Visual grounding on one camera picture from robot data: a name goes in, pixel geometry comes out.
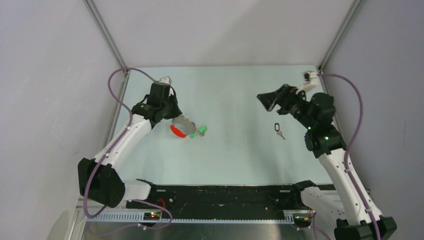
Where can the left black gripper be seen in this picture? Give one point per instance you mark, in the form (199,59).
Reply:
(176,111)

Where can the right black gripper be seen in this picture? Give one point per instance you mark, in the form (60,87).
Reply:
(286,93)

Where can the red handled metal key holder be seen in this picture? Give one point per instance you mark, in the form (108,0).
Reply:
(182,126)

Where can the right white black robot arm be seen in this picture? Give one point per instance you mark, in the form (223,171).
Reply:
(357,218)

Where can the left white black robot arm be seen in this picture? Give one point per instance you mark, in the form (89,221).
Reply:
(99,177)

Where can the loose key with black tag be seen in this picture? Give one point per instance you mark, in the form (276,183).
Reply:
(278,130)

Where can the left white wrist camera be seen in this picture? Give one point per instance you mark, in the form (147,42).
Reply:
(165,80)

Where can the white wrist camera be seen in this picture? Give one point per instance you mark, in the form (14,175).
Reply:
(165,80)
(311,80)

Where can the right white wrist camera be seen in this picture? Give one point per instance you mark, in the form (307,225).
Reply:
(311,80)

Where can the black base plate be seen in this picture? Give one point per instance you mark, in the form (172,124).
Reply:
(206,202)

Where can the left aluminium frame post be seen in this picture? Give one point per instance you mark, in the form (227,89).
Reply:
(104,31)

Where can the aluminium frame post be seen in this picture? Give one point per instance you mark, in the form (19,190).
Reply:
(104,31)
(343,29)

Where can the slotted cable duct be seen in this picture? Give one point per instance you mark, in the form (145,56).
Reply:
(141,217)

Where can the right aluminium frame post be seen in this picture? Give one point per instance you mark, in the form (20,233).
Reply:
(343,29)

